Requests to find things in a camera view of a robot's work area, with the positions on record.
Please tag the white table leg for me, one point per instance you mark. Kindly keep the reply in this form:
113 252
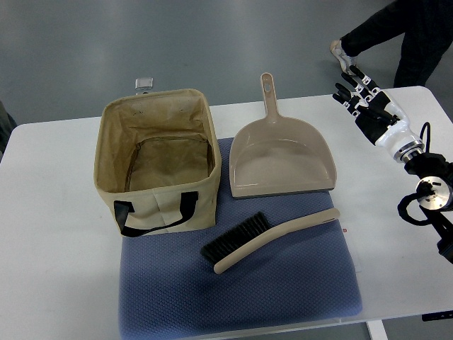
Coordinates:
376 330

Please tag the pink hand broom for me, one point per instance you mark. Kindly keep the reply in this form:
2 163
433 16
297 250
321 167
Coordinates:
255 232

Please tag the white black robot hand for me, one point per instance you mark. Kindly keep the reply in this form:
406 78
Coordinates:
378 116

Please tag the dark object at left edge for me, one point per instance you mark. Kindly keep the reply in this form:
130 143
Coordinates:
7 125

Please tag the person in dark clothes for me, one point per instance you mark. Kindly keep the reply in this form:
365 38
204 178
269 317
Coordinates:
426 27

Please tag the black table control panel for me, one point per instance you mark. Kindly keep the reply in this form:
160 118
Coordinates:
435 316

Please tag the small metal floor plate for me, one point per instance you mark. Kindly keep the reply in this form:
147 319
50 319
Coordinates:
144 83

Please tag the yellow fabric bag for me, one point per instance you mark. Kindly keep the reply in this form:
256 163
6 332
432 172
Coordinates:
158 164

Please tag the blue textured mat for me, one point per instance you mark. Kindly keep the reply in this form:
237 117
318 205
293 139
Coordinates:
169 291

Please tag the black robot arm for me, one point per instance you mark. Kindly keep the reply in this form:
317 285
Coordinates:
433 192

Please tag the pink dustpan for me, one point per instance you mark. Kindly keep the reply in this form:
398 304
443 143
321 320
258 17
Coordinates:
278 155

